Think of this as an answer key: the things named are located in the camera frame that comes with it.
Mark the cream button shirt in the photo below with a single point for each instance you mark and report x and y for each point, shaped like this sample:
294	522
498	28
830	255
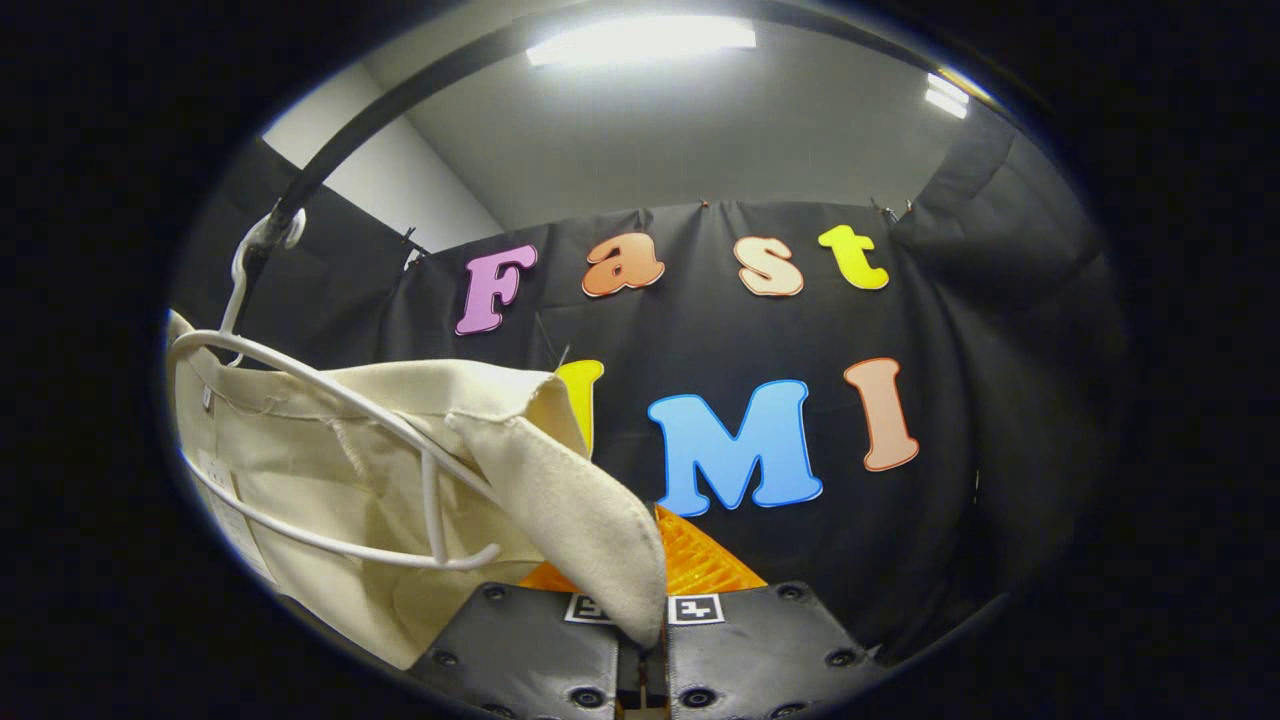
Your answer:
560	500

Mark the small ceiling light panel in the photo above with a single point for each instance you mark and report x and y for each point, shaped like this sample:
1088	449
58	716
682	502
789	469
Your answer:
947	95

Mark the black backdrop cloth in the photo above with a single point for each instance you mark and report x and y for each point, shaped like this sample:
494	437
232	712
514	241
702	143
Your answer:
1000	400

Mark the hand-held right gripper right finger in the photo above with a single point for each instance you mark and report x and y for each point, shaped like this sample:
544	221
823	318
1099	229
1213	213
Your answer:
750	650

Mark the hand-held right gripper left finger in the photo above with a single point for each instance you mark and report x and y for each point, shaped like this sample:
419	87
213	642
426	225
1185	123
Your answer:
530	650

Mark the black clothes rack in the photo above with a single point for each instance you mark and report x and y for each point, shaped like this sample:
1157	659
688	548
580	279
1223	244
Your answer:
345	147

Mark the white plastic hanger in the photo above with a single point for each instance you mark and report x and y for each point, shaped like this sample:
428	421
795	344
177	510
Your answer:
434	510

